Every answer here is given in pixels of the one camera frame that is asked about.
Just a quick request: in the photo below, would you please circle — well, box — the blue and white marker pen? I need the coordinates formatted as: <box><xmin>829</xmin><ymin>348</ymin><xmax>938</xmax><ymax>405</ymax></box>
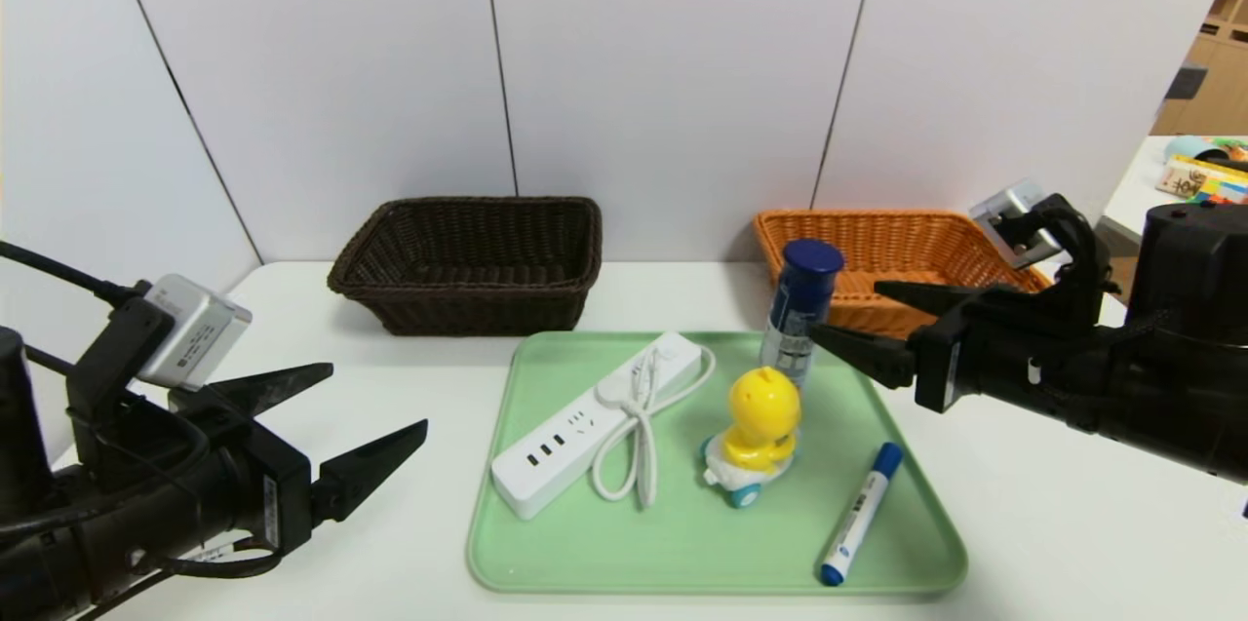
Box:
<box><xmin>818</xmin><ymin>441</ymin><xmax>905</xmax><ymax>587</ymax></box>

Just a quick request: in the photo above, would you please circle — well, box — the blue and white bottle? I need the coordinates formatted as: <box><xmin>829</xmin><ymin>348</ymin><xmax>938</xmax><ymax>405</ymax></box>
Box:
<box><xmin>760</xmin><ymin>239</ymin><xmax>845</xmax><ymax>390</ymax></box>

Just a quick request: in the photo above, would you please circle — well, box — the white side table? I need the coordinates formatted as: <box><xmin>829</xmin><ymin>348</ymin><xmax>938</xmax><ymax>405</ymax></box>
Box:
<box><xmin>1097</xmin><ymin>136</ymin><xmax>1248</xmax><ymax>247</ymax></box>

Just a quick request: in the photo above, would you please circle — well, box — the orange wicker basket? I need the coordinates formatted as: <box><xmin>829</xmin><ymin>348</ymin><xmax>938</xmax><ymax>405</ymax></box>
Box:
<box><xmin>753</xmin><ymin>210</ymin><xmax>1054</xmax><ymax>341</ymax></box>

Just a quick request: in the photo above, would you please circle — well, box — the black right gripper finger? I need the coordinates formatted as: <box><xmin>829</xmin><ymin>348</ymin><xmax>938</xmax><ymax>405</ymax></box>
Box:
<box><xmin>873</xmin><ymin>280</ymin><xmax>987</xmax><ymax>318</ymax></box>
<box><xmin>808</xmin><ymin>323</ymin><xmax>918</xmax><ymax>390</ymax></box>

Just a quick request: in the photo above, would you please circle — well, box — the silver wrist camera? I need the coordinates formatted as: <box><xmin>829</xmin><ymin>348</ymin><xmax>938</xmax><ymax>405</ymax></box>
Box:
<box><xmin>970</xmin><ymin>180</ymin><xmax>1064</xmax><ymax>269</ymax></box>
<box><xmin>136</xmin><ymin>275</ymin><xmax>253</xmax><ymax>392</ymax></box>

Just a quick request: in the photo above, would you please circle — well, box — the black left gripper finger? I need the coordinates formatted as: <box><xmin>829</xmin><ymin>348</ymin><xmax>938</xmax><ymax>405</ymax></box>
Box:
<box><xmin>310</xmin><ymin>418</ymin><xmax>429</xmax><ymax>524</ymax></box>
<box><xmin>209</xmin><ymin>362</ymin><xmax>334</xmax><ymax>418</ymax></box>

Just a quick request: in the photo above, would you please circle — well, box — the dark brown wicker basket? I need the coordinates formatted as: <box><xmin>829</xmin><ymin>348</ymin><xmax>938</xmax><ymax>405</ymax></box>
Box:
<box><xmin>327</xmin><ymin>197</ymin><xmax>604</xmax><ymax>337</ymax></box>

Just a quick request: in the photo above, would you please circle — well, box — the wooden shelf unit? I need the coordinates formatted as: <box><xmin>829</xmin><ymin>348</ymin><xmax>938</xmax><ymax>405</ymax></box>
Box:
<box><xmin>1149</xmin><ymin>0</ymin><xmax>1248</xmax><ymax>139</ymax></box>

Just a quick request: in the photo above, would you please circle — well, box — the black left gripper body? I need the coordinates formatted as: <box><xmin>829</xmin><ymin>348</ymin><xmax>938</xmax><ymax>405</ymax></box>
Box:
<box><xmin>70</xmin><ymin>384</ymin><xmax>314</xmax><ymax>604</ymax></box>

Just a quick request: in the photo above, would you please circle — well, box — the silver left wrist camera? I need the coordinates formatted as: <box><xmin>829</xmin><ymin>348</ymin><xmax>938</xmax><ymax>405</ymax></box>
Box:
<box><xmin>136</xmin><ymin>275</ymin><xmax>253</xmax><ymax>392</ymax></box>

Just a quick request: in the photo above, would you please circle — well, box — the yellow printed cardboard box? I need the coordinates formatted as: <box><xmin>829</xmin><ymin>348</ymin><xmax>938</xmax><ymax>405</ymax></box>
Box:
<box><xmin>1155</xmin><ymin>156</ymin><xmax>1248</xmax><ymax>205</ymax></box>

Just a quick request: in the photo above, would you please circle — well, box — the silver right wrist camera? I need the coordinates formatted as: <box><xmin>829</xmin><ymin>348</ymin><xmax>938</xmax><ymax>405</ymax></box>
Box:
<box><xmin>970</xmin><ymin>180</ymin><xmax>1064</xmax><ymax>269</ymax></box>

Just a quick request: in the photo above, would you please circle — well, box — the white power strip with cable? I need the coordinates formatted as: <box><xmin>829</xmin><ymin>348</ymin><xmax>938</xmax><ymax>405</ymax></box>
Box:
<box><xmin>490</xmin><ymin>330</ymin><xmax>717</xmax><ymax>519</ymax></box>

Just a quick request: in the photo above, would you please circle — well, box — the thick black camera cable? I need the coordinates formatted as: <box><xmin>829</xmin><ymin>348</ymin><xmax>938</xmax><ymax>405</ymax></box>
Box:
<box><xmin>0</xmin><ymin>241</ymin><xmax>152</xmax><ymax>308</ymax></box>

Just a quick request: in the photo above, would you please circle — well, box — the light green plastic tray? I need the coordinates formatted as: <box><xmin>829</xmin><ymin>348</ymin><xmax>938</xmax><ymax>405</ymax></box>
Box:
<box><xmin>467</xmin><ymin>330</ymin><xmax>968</xmax><ymax>595</ymax></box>

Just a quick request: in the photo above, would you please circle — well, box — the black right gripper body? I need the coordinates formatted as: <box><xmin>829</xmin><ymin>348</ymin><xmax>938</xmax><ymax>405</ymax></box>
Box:
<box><xmin>908</xmin><ymin>287</ymin><xmax>1116</xmax><ymax>433</ymax></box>

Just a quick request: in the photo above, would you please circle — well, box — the yellow duck toy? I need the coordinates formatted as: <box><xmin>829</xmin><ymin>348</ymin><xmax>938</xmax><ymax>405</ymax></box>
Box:
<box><xmin>698</xmin><ymin>366</ymin><xmax>802</xmax><ymax>509</ymax></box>

